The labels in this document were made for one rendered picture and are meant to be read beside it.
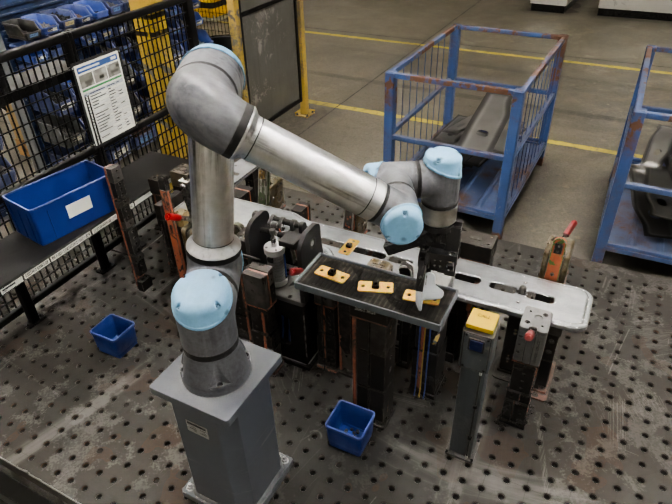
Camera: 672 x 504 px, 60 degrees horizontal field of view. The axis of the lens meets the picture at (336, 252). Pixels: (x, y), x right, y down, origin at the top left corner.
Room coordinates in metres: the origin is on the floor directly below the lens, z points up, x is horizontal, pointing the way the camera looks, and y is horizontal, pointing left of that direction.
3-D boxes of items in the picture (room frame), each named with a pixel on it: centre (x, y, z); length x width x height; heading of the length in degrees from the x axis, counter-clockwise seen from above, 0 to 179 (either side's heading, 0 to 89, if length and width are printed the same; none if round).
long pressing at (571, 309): (1.47, -0.06, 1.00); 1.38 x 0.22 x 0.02; 62
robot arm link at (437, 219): (1.02, -0.22, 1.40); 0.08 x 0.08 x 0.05
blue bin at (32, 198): (1.65, 0.88, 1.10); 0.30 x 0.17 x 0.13; 143
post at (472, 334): (0.95, -0.32, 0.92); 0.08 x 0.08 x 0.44; 62
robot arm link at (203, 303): (0.89, 0.27, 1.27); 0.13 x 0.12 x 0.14; 1
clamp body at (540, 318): (1.05, -0.49, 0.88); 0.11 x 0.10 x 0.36; 152
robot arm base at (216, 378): (0.88, 0.27, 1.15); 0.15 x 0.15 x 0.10
